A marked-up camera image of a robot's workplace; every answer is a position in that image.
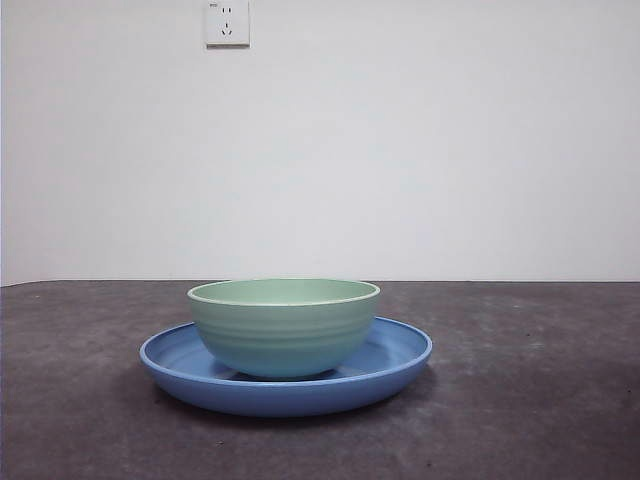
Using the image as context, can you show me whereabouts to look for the green ribbed bowl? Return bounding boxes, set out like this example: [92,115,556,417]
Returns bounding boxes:
[187,278,381,379]

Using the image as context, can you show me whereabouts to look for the blue round plate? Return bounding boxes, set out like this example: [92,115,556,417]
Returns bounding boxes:
[139,315,434,419]

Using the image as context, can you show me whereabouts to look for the white wall power socket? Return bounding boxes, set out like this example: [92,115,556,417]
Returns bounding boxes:
[205,0,252,50]

